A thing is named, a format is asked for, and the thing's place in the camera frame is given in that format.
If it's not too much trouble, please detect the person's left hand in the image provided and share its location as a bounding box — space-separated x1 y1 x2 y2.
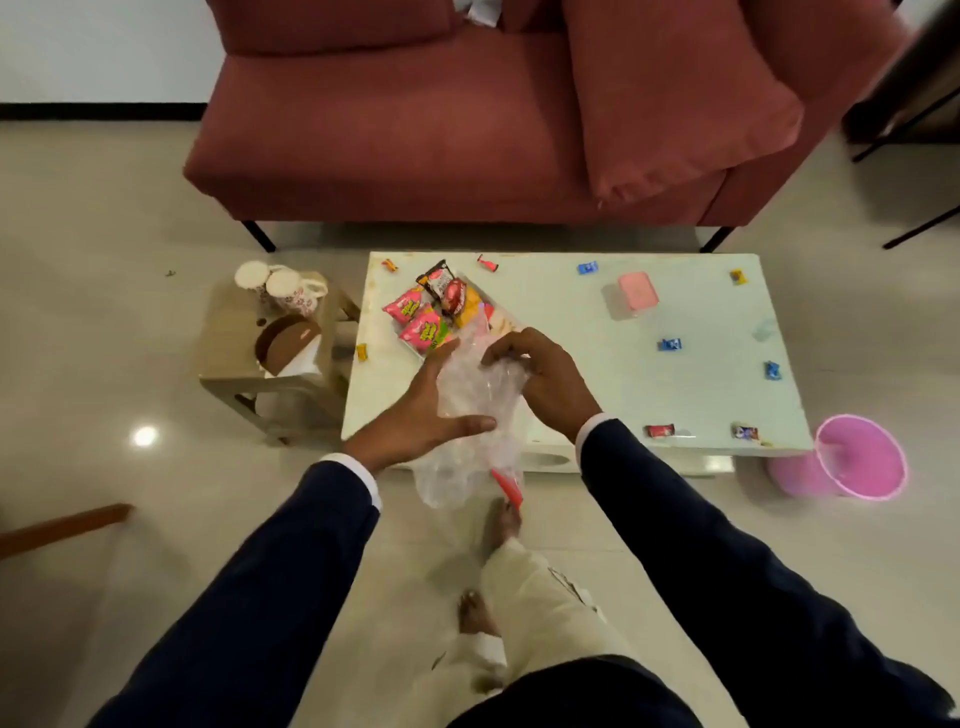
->
344 341 498 476

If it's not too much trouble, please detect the person's right hand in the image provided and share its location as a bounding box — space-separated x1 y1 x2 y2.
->
480 327 604 444

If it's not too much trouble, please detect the clear plastic bag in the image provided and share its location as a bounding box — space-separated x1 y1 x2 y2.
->
410 303 530 511

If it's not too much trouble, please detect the person's right forearm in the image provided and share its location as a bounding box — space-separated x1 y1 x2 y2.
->
575 412 960 728

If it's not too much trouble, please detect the person's left forearm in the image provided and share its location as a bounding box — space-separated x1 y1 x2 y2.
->
88 452 383 728

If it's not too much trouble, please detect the orange snack packet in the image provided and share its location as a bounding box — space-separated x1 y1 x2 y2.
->
454 282 490 331

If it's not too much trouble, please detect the pink snack packet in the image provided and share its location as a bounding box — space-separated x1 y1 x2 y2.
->
398 306 452 354
382 286 426 326

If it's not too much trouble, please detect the black and red snack packet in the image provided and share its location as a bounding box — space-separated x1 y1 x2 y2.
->
416 259 456 301

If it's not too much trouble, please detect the pink lidded plastic box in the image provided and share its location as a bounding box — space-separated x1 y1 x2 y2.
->
616 271 661 313

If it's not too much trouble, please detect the person's right leg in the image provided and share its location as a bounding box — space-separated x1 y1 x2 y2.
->
480 498 640 680

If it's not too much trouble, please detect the person's leg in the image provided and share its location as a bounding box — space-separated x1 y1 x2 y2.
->
480 498 640 680
405 590 513 728

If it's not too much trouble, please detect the brown round napkin holder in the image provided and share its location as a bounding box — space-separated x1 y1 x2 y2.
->
254 314 323 378

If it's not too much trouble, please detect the white patterned mug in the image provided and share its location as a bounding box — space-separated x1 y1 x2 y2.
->
265 268 330 318
234 260 286 303

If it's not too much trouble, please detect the person's left leg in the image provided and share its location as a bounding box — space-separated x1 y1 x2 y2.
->
405 590 513 728

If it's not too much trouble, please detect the red sofa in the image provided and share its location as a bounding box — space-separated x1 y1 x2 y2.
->
183 0 912 255

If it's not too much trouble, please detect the small wooden side table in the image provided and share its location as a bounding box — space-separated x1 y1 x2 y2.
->
198 271 362 445

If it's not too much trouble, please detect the person's dark jacket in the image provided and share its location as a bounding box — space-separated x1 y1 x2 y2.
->
448 654 705 728

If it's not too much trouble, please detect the red sofa cushion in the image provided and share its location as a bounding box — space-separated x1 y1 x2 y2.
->
562 0 805 205

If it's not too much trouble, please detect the white cloth item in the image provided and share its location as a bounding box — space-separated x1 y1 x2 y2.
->
452 0 505 29

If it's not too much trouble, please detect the pink plastic bin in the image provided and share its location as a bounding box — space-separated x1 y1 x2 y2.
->
766 414 909 502

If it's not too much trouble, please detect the brown wooden bar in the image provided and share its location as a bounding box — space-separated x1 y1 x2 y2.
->
0 503 135 562

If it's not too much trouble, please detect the black metal chair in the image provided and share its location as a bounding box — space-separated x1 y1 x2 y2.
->
841 0 960 251

